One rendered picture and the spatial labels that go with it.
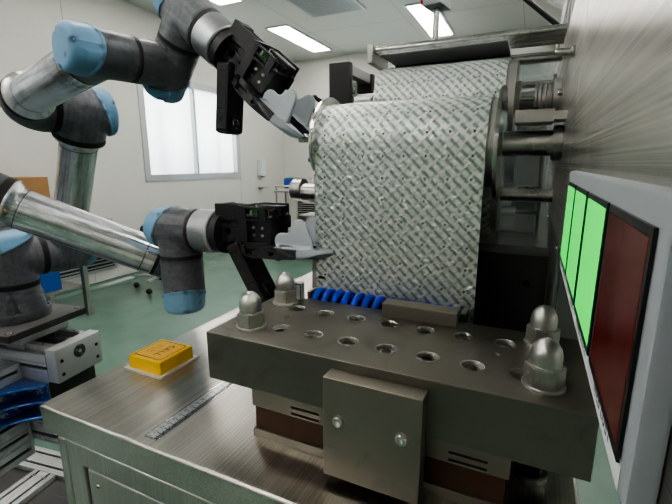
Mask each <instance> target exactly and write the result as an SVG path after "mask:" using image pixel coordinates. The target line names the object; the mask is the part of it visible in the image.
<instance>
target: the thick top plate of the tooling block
mask: <svg viewBox="0 0 672 504"><path fill-rule="evenodd" d="M274 299H275V296H274V297H273V298H271V299H269V300H267V301H265V302H263V303H262V308H263V309H264V321H265V322H266V324H267V326H266V328H265V329H263V330H261V331H258V332H251V333H246V332H240V331H238V330H237V329H236V325H237V323H238V320H237V316H236V317H234V318H232V319H230V320H228V321H226V322H224V323H222V324H220V325H218V326H216V327H214V328H212V329H210V330H208V331H207V332H206V335H207V349H208V363H209V377H210V378H214V379H218V380H221V381H225V382H228V383H232V384H236V385H239V386H243V387H247V388H250V389H254V390H257V391H261V392H265V393H268V394H272V395H276V396H279V397H283V398H286V399H290V400H294V401H297V402H301V403H305V404H308V405H312V406H315V407H319V408H323V376H324V375H325V374H326V373H327V372H328V371H329V370H330V369H331V368H332V369H337V370H341V371H346V372H350V373H354V374H359V375H363V376H367V377H372V378H376V379H381V380H385V381H389V382H394V383H398V384H402V385H407V386H411V387H416V388H420V389H424V390H428V403H427V423H426V437H428V438H431V439H435V440H439V441H442V442H446V443H449V444H453V445H457V446H460V447H464V448H468V449H471V450H475V451H478V452H482V453H486V454H489V455H493V456H497V457H500V458H504V459H507V460H511V461H515V462H518V463H522V464H526V465H529V466H533V467H536V468H540V469H544V470H547V471H551V472H555V473H558V474H562V475H565V476H569V477H573V478H576V479H580V480H584V481H587V482H590V481H591V476H592V470H593V463H594V456H595V450H596V443H597V436H598V430H599V419H598V415H597V411H596V407H595V404H594V400H593V396H592V392H591V388H590V384H589V380H588V376H587V372H586V368H585V364H584V360H583V356H582V352H581V348H580V344H579V340H574V339H567V338H561V337H560V340H559V343H560V346H561V348H562V350H563V354H564V360H563V365H564V366H565V367H566V368H567V372H566V380H565V385H566V387H567V388H566V392H565V393H564V394H563V395H560V396H546V395H541V394H538V393H535V392H532V391H530V390H529V389H527V388H526V387H524V386H523V384H522V383H521V377H522V376H523V374H524V364H525V360H527V359H529V357H530V350H531V347H529V346H527V345H525V344H524V342H523V339H524V337H525V335H526V332H522V331H516V330H509V329H503V328H496V327H490V326H483V325H477V324H471V323H464V322H459V323H458V325H457V327H456V328H454V327H448V326H442V325H435V324H429V323H423V322H417V321H411V320H404V319H398V318H392V317H386V316H382V310H380V309H374V308H367V307H361V306H354V305H348V304H341V303H335V302H328V301H322V300H316V299H309V298H303V299H302V300H301V299H298V304H296V305H293V306H286V307H282V306H276V305H274V304H273V300H274Z"/></svg>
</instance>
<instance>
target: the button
mask: <svg viewBox="0 0 672 504"><path fill-rule="evenodd" d="M191 358H193V352H192V346H190V345H186V344H182V343H178V342H174V341H169V340H165V339H161V340H159V341H157V342H155V343H153V344H150V345H148V346H146V347H144V348H142V349H140V350H138V351H136V352H134V353H131V354H130V355H129V361H130V367H132V368H136V369H139V370H143V371H146V372H149V373H153V374H156V375H160V376H161V375H163V374H165V373H166V372H168V371H170V370H172V369H173V368H175V367H177V366H179V365H180V364H182V363H184V362H186V361H188V360H189V359H191Z"/></svg>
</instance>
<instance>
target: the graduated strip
mask: <svg viewBox="0 0 672 504"><path fill-rule="evenodd" d="M232 385H234V384H232V383H228V382H225V381H222V382H220V383H219V384H217V385H216V386H214V387H213V388H212V389H210V390H209V391H207V392H206V393H204V394H203V395H202V396H200V397H199V398H197V399H196V400H194V401H193V402H192V403H190V404H189V405H187V406H186V407H184V408H183V409H182V410H180V411H179V412H177V413H176V414H174V415H173V416H172V417H170V418H169V419H167V420H166V421H164V422H163V423H162V424H160V425H159V426H157V427H156V428H154V429H153V430H152V431H150V432H149V433H147V434H146V435H144V436H145V437H147V438H150V439H152V440H155V441H158V440H159V439H161V438H162V437H163V436H165V435H166V434H167V433H169V432H170V431H171V430H173V429H174V428H175V427H177V426H178V425H180V424H181V423H182V422H184V421H185V420H186V419H188V418H189V417H190V416H192V415H193V414H194V413H196V412H197V411H199V410H200V409H201V408H203V407H204V406H205V405H207V404H208V403H209V402H211V401H212V400H213V399H215V398H216V397H217V396H219V395H220V394H222V393H223V392H224V391H226V390H227V389H228V388H230V387H231V386H232Z"/></svg>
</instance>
